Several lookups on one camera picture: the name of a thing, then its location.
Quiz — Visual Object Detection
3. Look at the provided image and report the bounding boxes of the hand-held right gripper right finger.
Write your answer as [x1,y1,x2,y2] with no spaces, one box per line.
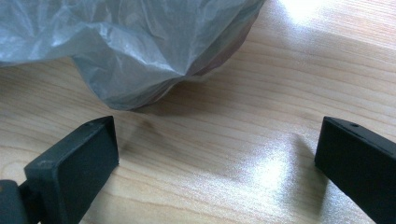
[314,116,396,224]

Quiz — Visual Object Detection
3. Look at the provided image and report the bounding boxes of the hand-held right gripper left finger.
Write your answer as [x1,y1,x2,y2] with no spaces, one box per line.
[24,116,120,224]

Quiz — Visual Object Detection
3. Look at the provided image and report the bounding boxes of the grey plastic trash bag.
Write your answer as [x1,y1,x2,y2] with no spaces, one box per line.
[0,0,267,112]

